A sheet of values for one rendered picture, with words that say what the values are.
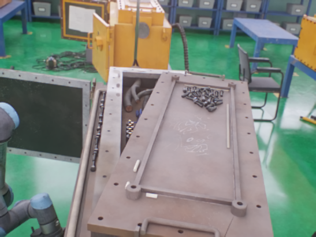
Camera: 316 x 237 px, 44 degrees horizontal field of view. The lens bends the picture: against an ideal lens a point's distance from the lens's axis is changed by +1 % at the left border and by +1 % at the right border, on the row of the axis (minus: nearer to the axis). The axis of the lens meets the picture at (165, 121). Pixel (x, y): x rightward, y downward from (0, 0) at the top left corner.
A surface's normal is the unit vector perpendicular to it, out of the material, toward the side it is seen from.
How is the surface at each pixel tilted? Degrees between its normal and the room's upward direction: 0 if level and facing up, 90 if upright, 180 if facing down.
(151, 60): 90
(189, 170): 0
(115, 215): 0
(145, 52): 90
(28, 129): 90
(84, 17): 90
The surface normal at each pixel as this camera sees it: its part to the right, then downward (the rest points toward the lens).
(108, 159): 0.09, -0.90
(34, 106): -0.14, 0.40
